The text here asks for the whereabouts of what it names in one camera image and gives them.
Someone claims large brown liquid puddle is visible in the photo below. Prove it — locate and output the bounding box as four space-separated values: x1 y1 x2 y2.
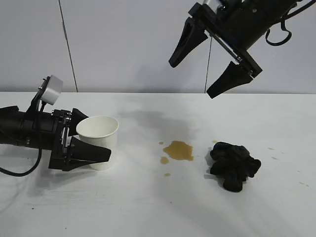
162 140 195 161

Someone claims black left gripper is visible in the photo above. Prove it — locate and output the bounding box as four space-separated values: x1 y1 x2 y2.
18 107 112 172

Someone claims black cloth rag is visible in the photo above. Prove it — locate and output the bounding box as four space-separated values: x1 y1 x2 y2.
209 141 262 194

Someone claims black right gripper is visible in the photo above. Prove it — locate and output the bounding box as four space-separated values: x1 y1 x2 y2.
168 0 301 100

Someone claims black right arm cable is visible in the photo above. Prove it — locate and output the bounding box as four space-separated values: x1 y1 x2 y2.
266 0 316 47

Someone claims white paper cup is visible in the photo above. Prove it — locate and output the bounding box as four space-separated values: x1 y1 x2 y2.
76 115 119 171

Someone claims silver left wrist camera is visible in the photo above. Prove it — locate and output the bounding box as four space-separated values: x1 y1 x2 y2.
39 75 64 105

